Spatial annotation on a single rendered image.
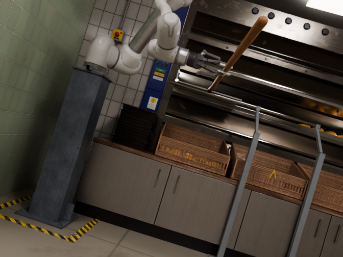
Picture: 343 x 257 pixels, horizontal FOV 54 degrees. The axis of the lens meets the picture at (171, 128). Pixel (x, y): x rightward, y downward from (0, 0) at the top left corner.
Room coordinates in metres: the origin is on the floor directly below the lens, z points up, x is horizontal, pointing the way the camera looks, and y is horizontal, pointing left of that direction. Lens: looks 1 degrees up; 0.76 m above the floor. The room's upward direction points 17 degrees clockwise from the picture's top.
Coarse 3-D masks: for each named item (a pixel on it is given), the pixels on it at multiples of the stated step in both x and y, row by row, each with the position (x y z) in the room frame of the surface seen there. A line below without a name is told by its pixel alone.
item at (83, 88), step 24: (72, 72) 2.16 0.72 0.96; (72, 96) 2.16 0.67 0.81; (96, 96) 2.16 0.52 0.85; (72, 120) 2.16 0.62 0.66; (96, 120) 2.31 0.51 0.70; (72, 144) 2.15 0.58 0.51; (48, 168) 2.16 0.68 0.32; (72, 168) 2.15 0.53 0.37; (48, 192) 2.16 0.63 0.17; (72, 192) 2.28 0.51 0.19; (0, 216) 1.99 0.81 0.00; (24, 216) 2.10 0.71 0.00; (48, 216) 2.15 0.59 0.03; (72, 216) 2.36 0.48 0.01; (72, 240) 1.97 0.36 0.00
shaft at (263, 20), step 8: (264, 16) 0.93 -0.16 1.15; (256, 24) 0.95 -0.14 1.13; (264, 24) 0.93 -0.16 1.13; (248, 32) 1.07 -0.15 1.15; (256, 32) 0.99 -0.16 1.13; (248, 40) 1.10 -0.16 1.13; (240, 48) 1.22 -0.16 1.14; (232, 56) 1.39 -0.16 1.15; (232, 64) 1.50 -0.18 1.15; (216, 80) 2.05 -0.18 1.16
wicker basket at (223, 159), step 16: (176, 128) 2.95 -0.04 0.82; (160, 144) 2.90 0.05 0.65; (176, 144) 2.49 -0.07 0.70; (192, 144) 2.92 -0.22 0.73; (208, 144) 2.93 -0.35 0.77; (224, 144) 2.83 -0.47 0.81; (176, 160) 2.49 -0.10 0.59; (192, 160) 2.49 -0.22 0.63; (208, 160) 2.90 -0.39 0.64; (224, 160) 2.50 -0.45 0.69
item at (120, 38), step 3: (114, 30) 2.92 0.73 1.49; (117, 30) 2.92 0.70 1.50; (120, 30) 2.92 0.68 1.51; (114, 33) 2.92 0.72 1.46; (123, 33) 2.92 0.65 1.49; (111, 36) 2.92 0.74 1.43; (114, 36) 2.92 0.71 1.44; (120, 36) 2.92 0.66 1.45; (123, 36) 2.93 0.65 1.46; (114, 39) 2.92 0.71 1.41; (117, 39) 2.92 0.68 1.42; (120, 39) 2.92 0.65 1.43; (123, 39) 2.97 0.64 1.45; (120, 42) 2.95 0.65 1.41
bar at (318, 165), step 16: (224, 96) 2.60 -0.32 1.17; (256, 112) 2.56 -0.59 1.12; (272, 112) 2.59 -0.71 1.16; (256, 128) 2.42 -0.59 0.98; (320, 128) 2.58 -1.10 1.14; (256, 144) 2.36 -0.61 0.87; (320, 144) 2.44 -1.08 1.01; (320, 160) 2.36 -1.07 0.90; (240, 176) 2.40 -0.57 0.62; (240, 192) 2.36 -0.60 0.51; (304, 208) 2.36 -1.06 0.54; (304, 224) 2.36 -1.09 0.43; (224, 240) 2.36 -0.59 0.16; (288, 256) 2.36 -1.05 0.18
